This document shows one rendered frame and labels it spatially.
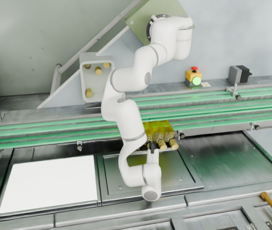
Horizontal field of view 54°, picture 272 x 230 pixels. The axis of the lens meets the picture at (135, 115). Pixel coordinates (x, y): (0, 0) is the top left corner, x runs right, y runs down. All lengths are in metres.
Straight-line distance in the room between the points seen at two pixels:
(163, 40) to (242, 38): 0.78
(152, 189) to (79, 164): 0.51
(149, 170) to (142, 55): 0.40
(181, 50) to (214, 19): 0.52
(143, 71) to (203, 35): 0.77
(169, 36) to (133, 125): 0.35
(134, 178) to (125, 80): 0.35
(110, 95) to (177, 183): 0.56
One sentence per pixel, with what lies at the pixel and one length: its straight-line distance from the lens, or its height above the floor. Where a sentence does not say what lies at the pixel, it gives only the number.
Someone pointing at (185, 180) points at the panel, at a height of 1.26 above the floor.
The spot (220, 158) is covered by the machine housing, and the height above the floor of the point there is 1.10.
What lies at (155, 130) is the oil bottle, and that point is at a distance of 1.36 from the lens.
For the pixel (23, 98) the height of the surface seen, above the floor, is 0.16.
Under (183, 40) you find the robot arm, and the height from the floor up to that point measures 1.15.
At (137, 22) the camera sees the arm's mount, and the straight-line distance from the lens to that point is 1.36.
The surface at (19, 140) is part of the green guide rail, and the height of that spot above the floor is 0.92.
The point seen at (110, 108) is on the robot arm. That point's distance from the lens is 0.90.
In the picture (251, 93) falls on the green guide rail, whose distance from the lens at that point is 1.62.
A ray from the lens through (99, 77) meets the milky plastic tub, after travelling 1.48.
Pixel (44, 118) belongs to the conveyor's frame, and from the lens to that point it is 1.48.
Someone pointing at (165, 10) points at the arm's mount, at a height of 0.84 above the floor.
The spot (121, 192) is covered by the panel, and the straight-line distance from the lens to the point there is 1.25.
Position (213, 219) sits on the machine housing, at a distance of 1.25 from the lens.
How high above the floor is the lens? 2.15
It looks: 59 degrees down
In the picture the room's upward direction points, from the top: 158 degrees clockwise
